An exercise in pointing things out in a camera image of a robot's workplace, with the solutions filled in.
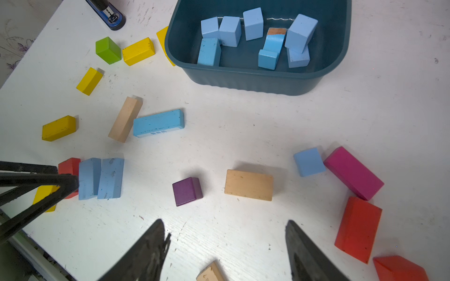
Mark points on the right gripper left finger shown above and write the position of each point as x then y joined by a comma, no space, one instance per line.
145,259

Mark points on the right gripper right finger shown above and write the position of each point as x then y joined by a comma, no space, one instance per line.
307,261

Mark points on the small blue cube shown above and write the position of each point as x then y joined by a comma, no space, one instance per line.
309,162

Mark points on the long light blue block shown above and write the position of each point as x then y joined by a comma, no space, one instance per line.
159,123

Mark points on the red block front left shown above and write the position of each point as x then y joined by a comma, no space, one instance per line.
70,166

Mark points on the red upright block right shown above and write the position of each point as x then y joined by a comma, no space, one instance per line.
358,229

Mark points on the tan wooden block front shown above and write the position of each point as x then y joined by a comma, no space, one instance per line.
211,273

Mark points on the small red cube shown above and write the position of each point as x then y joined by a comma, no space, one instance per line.
397,268

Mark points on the purple cube block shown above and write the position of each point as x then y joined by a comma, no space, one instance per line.
187,190

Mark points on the light blue block beside R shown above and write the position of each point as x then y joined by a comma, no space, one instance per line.
111,178

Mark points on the magenta block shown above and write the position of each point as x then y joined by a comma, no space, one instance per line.
354,174

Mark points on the tan wooden block centre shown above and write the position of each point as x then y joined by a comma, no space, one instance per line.
250,185

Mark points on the tan upright wooden block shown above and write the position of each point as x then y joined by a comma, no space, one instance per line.
124,121

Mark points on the yellow block lower left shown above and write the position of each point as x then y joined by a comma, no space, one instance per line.
90,81

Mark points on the green cube block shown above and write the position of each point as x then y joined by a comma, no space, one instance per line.
108,50

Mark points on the yellow long block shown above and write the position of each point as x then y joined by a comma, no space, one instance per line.
138,51

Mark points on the blue black stapler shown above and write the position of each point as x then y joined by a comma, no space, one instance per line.
108,13

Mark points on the yellow block near bin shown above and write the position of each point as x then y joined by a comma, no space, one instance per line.
161,35

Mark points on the dark teal plastic bin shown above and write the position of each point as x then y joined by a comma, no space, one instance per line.
238,67

